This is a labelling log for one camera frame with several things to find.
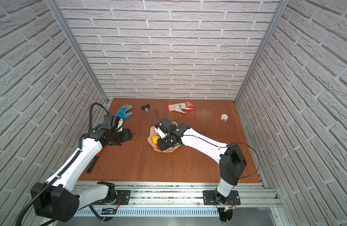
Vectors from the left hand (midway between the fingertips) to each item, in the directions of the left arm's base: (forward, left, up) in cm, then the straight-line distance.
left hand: (131, 133), depth 81 cm
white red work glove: (+34, -29, -14) cm, 47 cm away
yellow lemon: (+1, -13, -8) cm, 15 cm away
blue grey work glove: (+28, +17, -15) cm, 36 cm away
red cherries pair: (-7, -16, -4) cm, 18 cm away
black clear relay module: (+34, -2, -14) cm, 37 cm away
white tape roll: (+22, -64, -12) cm, 69 cm away
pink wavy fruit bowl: (+7, -11, -13) cm, 18 cm away
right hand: (-6, -19, -3) cm, 20 cm away
